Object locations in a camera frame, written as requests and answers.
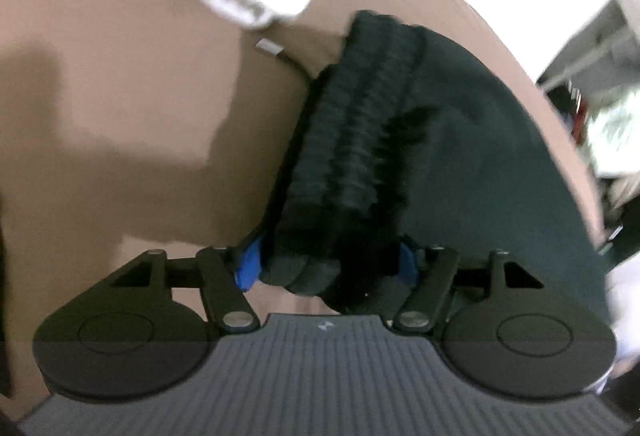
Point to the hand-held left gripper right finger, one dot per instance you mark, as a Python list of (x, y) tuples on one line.
[(408, 262)]

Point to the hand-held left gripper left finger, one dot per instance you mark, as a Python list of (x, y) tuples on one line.
[(248, 266)]

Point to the black garment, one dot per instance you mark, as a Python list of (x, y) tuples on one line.
[(475, 156)]

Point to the white cloth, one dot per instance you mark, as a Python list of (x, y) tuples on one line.
[(626, 316)]

